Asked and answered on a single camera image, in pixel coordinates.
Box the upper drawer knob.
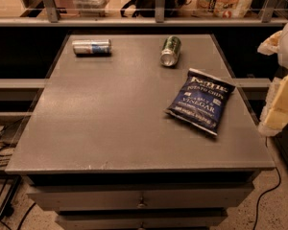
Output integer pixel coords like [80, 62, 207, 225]
[137, 198, 147, 209]

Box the black cable right floor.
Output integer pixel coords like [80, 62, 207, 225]
[252, 137, 282, 230]

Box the black bag on shelf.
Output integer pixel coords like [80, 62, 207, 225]
[120, 0, 191, 17]

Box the green soda can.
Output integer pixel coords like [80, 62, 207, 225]
[160, 35, 181, 67]

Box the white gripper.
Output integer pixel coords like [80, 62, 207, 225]
[257, 23, 288, 137]

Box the black cables left floor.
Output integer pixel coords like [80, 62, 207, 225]
[0, 117, 37, 230]

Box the blue kettle chips bag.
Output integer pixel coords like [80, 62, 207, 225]
[165, 68, 235, 136]

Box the metal shelf rail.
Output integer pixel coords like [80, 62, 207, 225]
[0, 0, 288, 27]

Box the grey drawer cabinet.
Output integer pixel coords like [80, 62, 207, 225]
[7, 34, 275, 230]

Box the silver blue redbull can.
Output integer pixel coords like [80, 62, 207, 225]
[72, 39, 111, 55]

